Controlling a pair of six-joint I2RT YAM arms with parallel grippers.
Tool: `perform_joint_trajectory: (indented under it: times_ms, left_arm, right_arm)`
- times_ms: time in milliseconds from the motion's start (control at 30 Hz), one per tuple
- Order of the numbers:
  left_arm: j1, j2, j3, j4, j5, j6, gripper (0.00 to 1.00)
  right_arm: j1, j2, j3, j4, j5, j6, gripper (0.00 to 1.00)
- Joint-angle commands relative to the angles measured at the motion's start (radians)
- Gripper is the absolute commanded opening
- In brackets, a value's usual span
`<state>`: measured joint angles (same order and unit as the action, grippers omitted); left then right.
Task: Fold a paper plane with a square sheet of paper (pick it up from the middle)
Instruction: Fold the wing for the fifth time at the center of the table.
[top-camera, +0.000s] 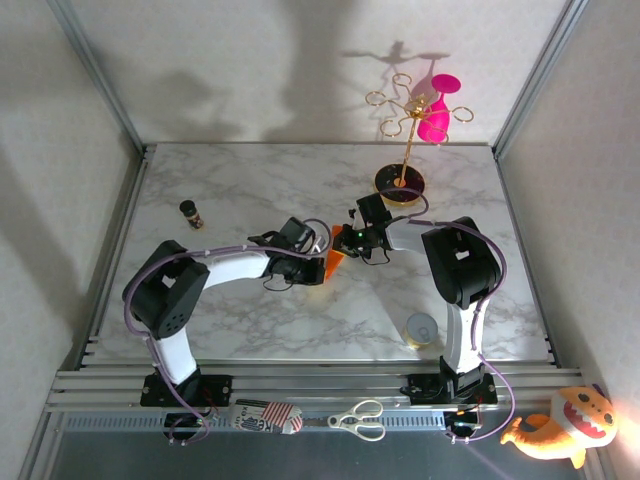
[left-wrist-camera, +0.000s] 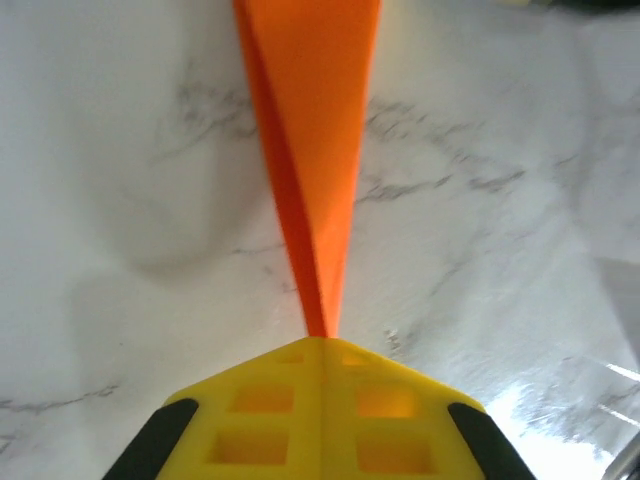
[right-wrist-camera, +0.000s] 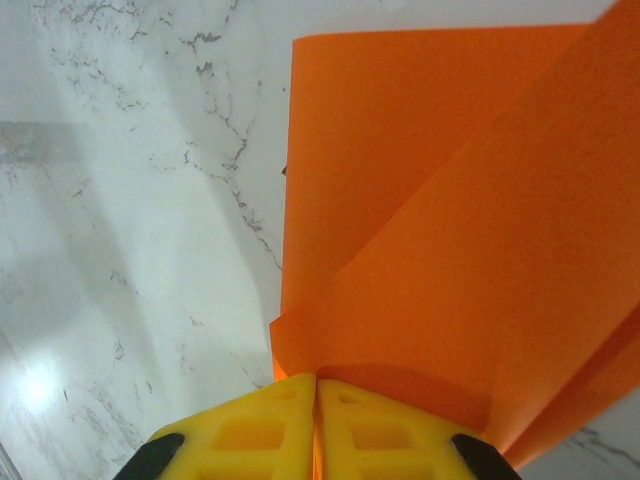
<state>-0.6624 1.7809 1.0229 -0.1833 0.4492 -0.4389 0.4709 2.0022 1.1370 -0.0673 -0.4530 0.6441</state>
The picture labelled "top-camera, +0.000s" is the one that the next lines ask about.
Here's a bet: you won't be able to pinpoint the orange paper sheet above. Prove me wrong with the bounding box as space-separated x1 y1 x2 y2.
323 224 349 282

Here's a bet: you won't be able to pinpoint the gold wine glass rack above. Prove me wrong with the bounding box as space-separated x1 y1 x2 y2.
364 73 475 207

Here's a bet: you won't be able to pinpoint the silver tin can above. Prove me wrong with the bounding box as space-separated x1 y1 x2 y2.
404 312 441 350

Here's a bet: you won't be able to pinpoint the small dark bottle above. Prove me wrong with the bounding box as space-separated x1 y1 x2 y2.
179 198 206 232

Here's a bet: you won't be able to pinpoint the pink wine glass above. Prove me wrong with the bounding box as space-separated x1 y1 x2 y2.
417 73 462 145

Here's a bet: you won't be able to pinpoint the printed striped pouch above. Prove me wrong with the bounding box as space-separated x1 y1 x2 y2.
230 398 304 435

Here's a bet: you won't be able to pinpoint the small circuit board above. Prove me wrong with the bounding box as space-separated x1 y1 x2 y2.
444 407 485 437
163 412 211 445

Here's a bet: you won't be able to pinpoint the orange fish plush toy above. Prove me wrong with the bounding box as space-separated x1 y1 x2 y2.
500 383 619 470

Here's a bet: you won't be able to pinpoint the aluminium cross rail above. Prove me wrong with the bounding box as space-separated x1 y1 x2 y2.
47 367 586 414

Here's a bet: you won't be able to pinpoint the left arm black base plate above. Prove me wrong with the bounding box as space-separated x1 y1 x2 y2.
140 373 234 407

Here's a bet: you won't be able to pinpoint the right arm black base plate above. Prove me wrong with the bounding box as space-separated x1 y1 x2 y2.
401 372 499 405

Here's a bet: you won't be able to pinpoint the aluminium side rail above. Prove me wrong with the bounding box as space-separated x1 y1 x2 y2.
494 149 561 366
74 149 151 371

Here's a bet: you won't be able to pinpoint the white handled scissors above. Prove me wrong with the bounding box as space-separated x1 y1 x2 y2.
327 398 387 442

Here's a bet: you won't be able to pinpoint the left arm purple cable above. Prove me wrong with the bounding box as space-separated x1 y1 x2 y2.
122 215 334 447

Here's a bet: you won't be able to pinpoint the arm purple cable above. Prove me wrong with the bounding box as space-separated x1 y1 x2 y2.
387 189 516 446
122 215 334 447

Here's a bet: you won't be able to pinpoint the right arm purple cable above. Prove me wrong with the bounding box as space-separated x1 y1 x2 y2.
387 189 516 446

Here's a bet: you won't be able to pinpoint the perforated metal cable tray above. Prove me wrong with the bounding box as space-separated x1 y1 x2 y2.
59 412 449 434

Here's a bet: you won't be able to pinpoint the aluminium frame post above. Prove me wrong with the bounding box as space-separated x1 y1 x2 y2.
47 0 147 157
492 0 587 159

